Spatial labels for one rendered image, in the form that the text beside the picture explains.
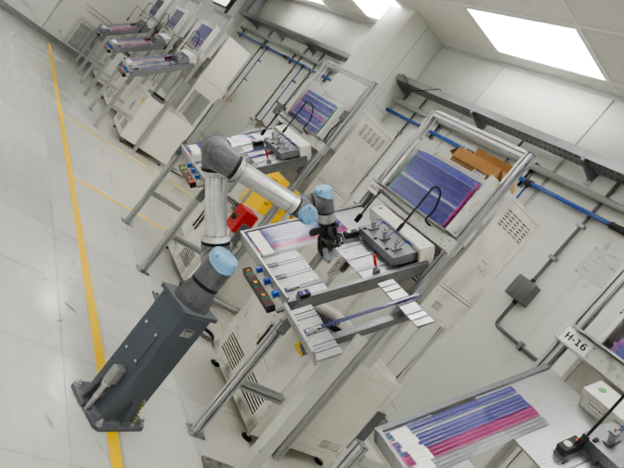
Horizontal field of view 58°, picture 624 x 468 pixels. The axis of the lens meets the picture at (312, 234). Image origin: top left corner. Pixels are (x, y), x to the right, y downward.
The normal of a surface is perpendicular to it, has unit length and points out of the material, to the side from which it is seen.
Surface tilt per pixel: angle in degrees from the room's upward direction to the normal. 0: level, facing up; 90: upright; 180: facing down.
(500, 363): 90
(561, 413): 44
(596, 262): 90
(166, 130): 90
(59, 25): 90
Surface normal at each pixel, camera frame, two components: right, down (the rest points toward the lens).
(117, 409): 0.61, 0.57
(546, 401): -0.02, -0.87
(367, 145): 0.40, 0.44
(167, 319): -0.49, -0.28
